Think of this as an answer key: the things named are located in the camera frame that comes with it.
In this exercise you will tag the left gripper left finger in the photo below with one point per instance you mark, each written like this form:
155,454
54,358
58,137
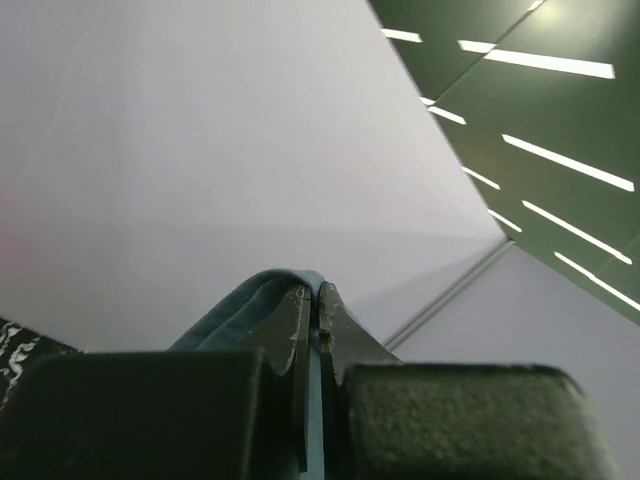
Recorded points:
235,414

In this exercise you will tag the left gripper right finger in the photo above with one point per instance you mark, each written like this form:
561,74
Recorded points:
387,419

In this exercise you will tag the grey blue t shirt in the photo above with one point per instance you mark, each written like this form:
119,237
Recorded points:
239,313

